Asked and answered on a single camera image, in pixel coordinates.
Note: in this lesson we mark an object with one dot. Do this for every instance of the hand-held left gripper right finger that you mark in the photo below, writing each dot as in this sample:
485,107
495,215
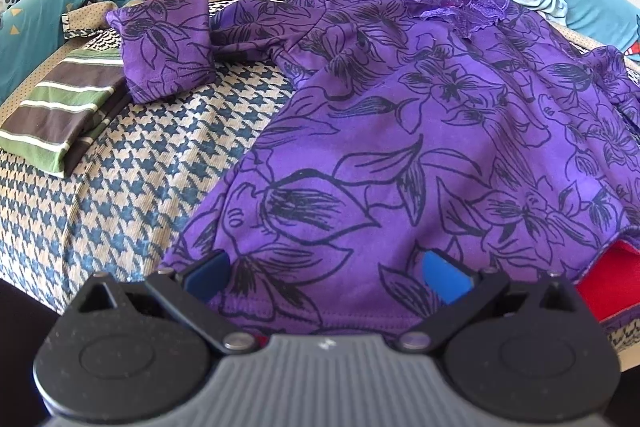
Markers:
442,274

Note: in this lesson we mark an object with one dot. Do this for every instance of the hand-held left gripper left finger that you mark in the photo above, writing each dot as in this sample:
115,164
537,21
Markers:
207,272

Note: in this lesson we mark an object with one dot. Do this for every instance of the purple floral shirt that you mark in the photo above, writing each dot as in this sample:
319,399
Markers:
400,132

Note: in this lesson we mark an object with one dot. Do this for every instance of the houndstooth bed blanket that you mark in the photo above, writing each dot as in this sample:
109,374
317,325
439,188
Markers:
150,147

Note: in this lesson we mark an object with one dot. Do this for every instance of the red cloth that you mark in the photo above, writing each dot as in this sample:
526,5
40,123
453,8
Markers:
615,277

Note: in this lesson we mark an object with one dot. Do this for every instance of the green striped folded shirt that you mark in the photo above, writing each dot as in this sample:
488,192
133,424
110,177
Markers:
55,107

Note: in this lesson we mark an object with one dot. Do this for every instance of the teal triangle print cloth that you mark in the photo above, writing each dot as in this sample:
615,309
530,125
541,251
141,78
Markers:
35,32

